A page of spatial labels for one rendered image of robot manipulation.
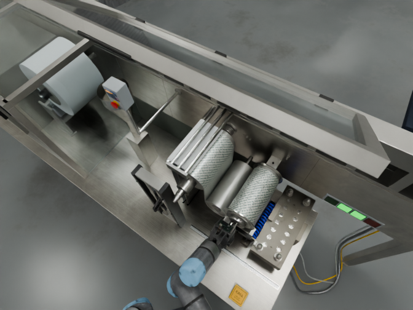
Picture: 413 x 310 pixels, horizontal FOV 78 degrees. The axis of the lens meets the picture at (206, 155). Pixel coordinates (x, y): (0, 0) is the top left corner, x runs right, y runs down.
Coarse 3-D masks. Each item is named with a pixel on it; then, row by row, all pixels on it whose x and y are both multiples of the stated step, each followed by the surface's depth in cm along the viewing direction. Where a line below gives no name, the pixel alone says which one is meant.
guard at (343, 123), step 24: (48, 0) 74; (120, 24) 84; (168, 48) 71; (192, 48) 98; (216, 72) 62; (240, 72) 80; (264, 96) 54; (288, 96) 68; (312, 120) 49; (336, 120) 60
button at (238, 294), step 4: (236, 284) 126; (236, 288) 125; (240, 288) 124; (232, 292) 124; (236, 292) 124; (240, 292) 124; (244, 292) 124; (232, 296) 123; (236, 296) 123; (240, 296) 123; (244, 296) 123; (232, 300) 122; (236, 300) 122; (240, 300) 122; (244, 300) 122; (240, 304) 121
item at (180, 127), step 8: (136, 104) 169; (144, 104) 161; (144, 112) 172; (152, 112) 164; (160, 120) 166; (168, 120) 158; (176, 120) 151; (160, 128) 177; (168, 128) 168; (176, 128) 160; (184, 128) 153; (192, 128) 147; (176, 136) 170; (184, 136) 162; (232, 160) 148; (240, 160) 142
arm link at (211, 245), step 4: (208, 240) 89; (200, 244) 90; (204, 244) 87; (208, 244) 87; (212, 244) 88; (208, 248) 86; (212, 248) 86; (216, 248) 87; (212, 252) 85; (216, 252) 87; (216, 256) 87
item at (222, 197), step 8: (232, 168) 123; (240, 168) 122; (248, 168) 122; (224, 176) 123; (232, 176) 120; (240, 176) 120; (248, 176) 122; (224, 184) 119; (232, 184) 118; (240, 184) 119; (216, 192) 117; (224, 192) 116; (232, 192) 117; (208, 200) 117; (216, 200) 115; (224, 200) 115; (232, 200) 117; (216, 208) 117; (224, 208) 114; (224, 216) 119
